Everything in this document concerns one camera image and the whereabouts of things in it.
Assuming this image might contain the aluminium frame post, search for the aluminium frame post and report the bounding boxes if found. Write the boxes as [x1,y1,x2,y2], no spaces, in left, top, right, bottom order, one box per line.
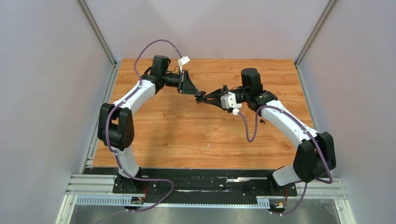
[294,0,338,68]
[76,0,117,67]

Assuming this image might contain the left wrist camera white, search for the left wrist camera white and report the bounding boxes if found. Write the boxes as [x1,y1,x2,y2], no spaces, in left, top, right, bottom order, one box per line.
[178,56,190,73]

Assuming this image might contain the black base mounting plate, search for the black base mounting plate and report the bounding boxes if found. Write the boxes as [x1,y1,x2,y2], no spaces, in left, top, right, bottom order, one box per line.
[83,167,299,207]

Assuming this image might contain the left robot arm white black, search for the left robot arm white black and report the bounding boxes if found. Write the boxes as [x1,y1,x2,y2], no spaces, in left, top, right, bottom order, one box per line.
[97,55,202,193]

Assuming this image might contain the left aluminium frame post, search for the left aluminium frame post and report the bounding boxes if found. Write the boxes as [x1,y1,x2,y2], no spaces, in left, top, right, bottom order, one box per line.
[76,0,117,67]

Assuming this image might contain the aluminium front rail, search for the aluminium front rail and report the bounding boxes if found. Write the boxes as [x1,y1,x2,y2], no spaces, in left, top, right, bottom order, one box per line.
[65,175,348,200]

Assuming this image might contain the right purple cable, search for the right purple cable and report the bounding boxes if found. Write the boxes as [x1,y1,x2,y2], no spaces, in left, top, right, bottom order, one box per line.
[237,105,334,217]

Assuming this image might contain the purple cable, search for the purple cable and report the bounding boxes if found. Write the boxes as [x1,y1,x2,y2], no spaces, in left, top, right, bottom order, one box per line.
[105,39,183,214]
[237,105,334,217]

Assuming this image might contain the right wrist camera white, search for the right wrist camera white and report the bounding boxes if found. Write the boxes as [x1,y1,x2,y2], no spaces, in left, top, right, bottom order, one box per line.
[220,92,240,116]

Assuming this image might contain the black earbud charging case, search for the black earbud charging case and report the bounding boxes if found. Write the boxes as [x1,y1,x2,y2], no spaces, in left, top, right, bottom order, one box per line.
[194,91,206,103]

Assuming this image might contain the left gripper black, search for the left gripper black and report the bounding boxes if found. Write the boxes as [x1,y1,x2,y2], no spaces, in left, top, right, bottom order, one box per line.
[162,70,200,96]

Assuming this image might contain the right aluminium frame post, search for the right aluminium frame post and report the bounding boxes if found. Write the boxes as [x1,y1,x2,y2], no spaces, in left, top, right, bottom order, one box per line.
[294,0,338,68]

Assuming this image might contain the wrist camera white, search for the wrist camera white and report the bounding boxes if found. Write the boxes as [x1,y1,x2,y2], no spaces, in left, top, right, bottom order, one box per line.
[178,56,190,73]
[220,92,240,116]

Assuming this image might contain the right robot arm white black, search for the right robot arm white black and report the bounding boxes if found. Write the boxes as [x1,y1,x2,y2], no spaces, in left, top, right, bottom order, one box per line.
[196,68,336,195]

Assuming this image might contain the white slotted cable duct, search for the white slotted cable duct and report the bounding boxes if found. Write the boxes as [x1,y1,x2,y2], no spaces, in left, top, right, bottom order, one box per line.
[76,197,271,209]

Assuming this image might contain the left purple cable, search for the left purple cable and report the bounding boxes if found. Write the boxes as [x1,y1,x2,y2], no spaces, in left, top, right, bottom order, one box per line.
[105,39,183,214]

